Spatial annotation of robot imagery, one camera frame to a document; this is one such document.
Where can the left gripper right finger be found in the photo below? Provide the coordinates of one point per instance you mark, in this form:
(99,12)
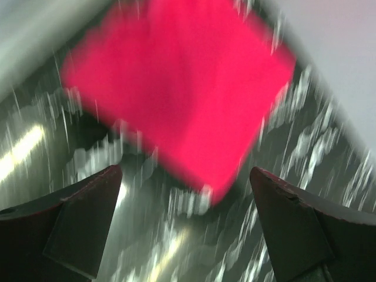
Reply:
(310,238)

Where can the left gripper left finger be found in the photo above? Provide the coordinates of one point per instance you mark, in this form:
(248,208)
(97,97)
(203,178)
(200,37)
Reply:
(60,236)

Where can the pink t shirt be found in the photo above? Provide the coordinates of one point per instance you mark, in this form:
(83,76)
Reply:
(192,77)

